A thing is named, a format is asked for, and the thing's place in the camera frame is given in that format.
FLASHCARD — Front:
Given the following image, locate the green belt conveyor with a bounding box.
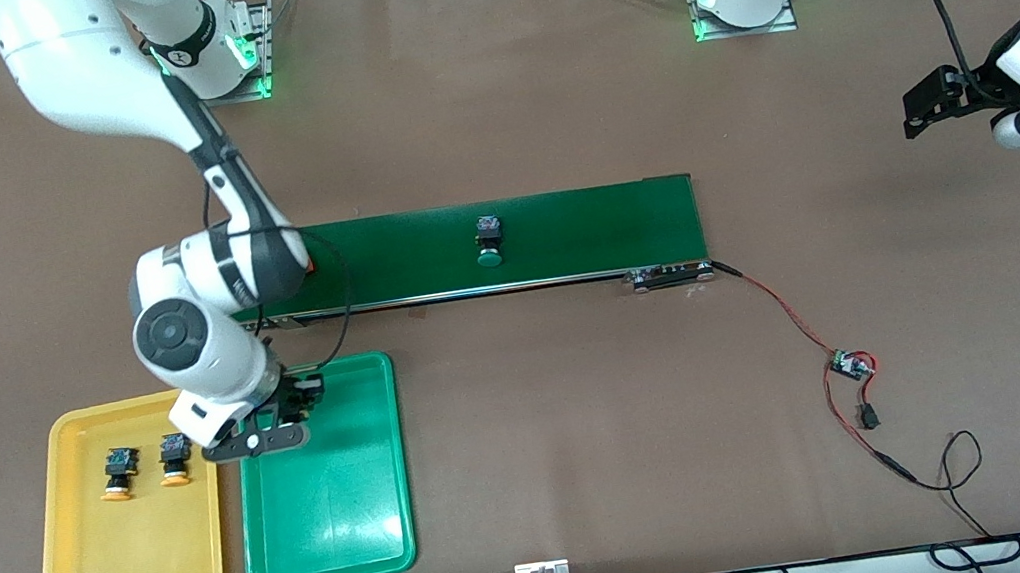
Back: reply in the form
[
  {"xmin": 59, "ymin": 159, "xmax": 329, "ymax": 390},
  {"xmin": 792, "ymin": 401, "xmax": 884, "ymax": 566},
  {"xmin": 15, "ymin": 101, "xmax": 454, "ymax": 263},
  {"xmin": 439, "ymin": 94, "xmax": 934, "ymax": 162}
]
[{"xmin": 219, "ymin": 164, "xmax": 718, "ymax": 354}]

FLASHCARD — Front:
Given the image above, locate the green plastic tray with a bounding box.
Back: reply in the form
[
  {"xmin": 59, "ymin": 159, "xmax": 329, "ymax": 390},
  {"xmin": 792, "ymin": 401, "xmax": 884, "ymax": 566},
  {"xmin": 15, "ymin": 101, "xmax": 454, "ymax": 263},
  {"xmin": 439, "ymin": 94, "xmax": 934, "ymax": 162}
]
[{"xmin": 215, "ymin": 349, "xmax": 424, "ymax": 573}]

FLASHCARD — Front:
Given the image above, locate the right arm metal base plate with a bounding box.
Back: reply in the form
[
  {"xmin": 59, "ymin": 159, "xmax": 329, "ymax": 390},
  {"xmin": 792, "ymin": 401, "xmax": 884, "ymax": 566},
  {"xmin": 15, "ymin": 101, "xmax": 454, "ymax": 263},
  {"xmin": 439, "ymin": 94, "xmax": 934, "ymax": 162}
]
[{"xmin": 155, "ymin": 0, "xmax": 287, "ymax": 114}]

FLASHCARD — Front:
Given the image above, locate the yellow plastic tray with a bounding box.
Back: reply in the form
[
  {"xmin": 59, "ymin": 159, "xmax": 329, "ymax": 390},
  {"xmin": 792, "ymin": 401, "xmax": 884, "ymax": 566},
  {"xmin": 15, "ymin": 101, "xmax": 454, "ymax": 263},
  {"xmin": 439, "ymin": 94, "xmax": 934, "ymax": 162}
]
[{"xmin": 9, "ymin": 383, "xmax": 239, "ymax": 573}]

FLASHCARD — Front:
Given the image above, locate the small green circuit board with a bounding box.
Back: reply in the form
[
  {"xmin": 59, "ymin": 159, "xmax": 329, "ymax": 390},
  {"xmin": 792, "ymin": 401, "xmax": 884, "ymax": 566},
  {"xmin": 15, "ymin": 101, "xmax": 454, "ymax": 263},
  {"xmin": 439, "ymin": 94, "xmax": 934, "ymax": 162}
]
[{"xmin": 827, "ymin": 343, "xmax": 881, "ymax": 387}]

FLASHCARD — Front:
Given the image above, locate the red and black wire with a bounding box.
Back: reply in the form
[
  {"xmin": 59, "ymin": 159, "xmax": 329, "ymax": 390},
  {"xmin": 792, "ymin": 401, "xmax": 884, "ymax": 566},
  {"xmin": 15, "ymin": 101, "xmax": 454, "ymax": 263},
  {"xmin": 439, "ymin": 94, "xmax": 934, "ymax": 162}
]
[{"xmin": 712, "ymin": 235, "xmax": 920, "ymax": 510}]

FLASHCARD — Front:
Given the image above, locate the yellow push button switch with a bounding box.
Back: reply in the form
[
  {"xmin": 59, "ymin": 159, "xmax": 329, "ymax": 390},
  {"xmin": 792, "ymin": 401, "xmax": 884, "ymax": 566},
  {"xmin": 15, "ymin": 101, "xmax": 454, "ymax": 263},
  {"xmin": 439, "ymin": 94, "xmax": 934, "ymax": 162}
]
[
  {"xmin": 94, "ymin": 443, "xmax": 147, "ymax": 504},
  {"xmin": 152, "ymin": 431, "xmax": 198, "ymax": 490}
]

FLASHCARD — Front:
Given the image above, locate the thin black looped cable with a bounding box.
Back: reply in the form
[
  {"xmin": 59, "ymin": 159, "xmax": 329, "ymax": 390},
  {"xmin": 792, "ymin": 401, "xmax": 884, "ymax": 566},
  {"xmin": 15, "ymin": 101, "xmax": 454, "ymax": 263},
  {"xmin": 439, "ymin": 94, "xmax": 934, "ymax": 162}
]
[{"xmin": 902, "ymin": 423, "xmax": 1020, "ymax": 573}]

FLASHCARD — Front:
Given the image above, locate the green push button switch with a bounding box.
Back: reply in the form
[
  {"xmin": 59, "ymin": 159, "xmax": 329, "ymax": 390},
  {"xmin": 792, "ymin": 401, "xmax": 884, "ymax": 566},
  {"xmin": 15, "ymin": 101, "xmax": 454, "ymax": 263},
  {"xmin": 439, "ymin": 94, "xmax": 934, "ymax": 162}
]
[{"xmin": 469, "ymin": 213, "xmax": 510, "ymax": 270}]

